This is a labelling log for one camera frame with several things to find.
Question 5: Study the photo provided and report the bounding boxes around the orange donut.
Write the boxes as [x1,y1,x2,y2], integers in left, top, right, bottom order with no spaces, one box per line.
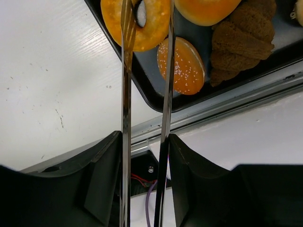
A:
[100,0,170,52]
[174,0,241,26]

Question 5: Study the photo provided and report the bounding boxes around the brown chocolate croissant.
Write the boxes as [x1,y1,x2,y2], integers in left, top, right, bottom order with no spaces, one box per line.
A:
[210,0,277,87]

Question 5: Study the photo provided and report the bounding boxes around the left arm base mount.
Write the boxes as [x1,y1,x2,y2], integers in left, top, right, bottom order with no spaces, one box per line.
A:
[130,149,159,196]

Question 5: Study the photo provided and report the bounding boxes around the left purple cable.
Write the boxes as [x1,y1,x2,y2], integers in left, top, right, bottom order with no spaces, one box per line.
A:
[145,181,158,227]

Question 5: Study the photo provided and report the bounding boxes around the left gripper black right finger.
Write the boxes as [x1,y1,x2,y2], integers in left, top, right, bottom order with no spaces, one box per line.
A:
[169,134,303,227]

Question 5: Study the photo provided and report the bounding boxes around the metal tongs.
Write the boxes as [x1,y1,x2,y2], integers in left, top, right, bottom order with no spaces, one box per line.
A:
[119,0,176,227]

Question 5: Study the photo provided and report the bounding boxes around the aluminium rail front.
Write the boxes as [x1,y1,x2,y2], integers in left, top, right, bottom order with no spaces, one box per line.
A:
[129,70,303,154]

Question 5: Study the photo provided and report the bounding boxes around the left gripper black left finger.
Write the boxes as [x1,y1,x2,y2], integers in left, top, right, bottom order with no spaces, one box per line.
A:
[0,131,122,227]

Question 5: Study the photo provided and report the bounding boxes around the sesame bun orange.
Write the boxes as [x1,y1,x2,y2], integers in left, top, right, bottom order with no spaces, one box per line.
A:
[156,36,206,96]

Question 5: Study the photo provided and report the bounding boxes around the round golden bun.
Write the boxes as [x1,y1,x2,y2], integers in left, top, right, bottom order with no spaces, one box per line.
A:
[290,0,303,26]

